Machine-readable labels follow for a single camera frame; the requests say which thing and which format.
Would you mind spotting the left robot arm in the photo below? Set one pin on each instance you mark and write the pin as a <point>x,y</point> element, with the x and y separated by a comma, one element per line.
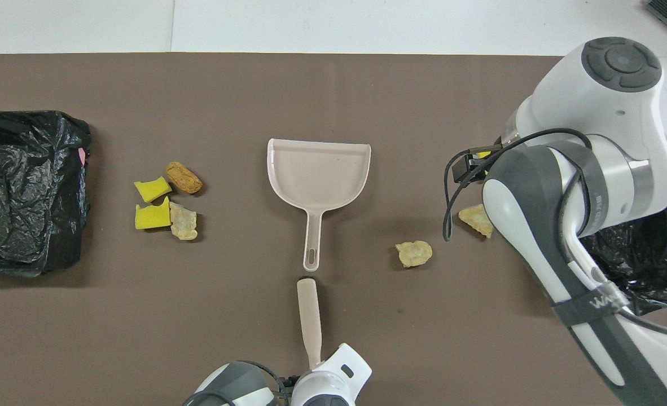
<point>333,378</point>

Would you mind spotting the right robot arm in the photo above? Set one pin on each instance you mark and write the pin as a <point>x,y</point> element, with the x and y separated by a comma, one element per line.
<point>582,113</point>

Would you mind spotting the bin with black bag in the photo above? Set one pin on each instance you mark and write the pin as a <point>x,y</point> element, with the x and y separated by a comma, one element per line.
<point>644,254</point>
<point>23,192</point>

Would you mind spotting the beige plastic dustpan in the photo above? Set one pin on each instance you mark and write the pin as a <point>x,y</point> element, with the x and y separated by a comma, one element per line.
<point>317,175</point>

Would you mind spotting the pale crumpled paper piece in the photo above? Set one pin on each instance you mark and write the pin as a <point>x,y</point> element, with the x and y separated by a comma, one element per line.
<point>414,253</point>
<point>477,219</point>
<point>184,223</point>

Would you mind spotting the brown crumpled lump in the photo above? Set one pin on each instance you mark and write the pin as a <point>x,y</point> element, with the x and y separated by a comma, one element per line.
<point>184,177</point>

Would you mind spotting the yellow sponge piece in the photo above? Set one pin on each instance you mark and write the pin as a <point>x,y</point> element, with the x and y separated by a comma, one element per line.
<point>152,216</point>
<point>152,188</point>

